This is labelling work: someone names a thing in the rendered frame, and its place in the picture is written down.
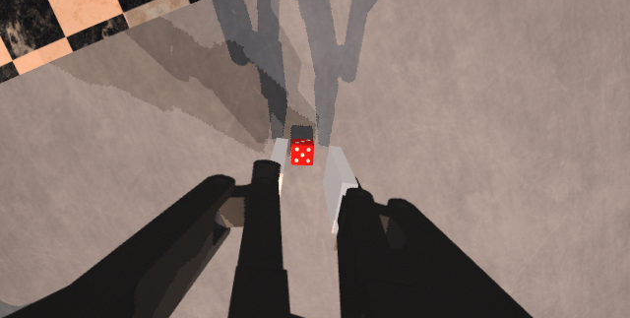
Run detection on red die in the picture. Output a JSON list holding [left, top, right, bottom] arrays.
[[291, 139, 314, 165]]

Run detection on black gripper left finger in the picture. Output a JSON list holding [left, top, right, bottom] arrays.
[[3, 138, 290, 318]]

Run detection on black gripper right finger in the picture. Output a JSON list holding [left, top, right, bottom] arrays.
[[323, 146, 533, 318]]

